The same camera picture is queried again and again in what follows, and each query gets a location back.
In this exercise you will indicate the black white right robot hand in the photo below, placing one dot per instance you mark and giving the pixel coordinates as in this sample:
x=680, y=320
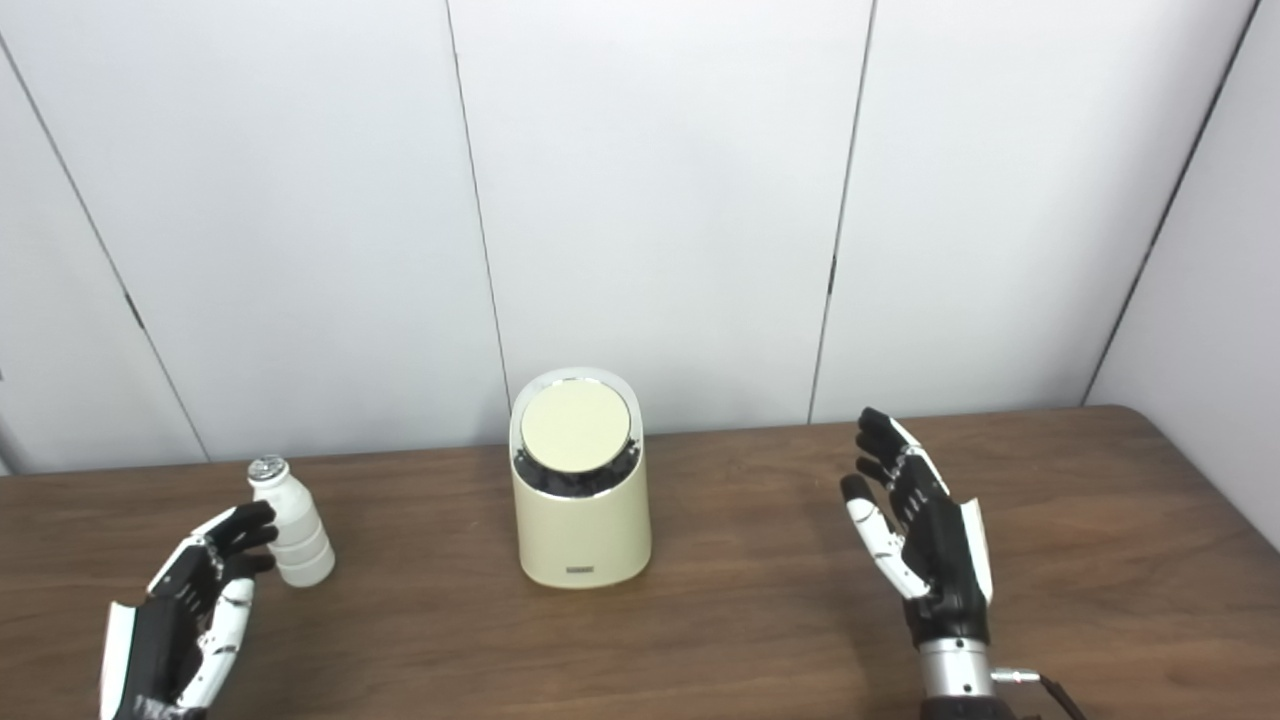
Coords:
x=940, y=550

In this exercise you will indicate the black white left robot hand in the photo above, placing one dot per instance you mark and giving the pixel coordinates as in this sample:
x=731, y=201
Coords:
x=165, y=640

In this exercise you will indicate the small white plastic bottle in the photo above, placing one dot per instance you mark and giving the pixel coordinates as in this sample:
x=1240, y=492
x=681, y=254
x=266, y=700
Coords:
x=305, y=550

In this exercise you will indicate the cream-colored bin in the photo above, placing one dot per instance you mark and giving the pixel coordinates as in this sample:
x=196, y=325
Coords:
x=580, y=535

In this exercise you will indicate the round cream bin lid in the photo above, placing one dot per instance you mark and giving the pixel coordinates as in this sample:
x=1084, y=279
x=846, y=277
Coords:
x=575, y=425

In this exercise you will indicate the black bin liner bag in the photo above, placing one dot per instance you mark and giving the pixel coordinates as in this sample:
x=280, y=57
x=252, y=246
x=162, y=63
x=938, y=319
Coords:
x=560, y=483

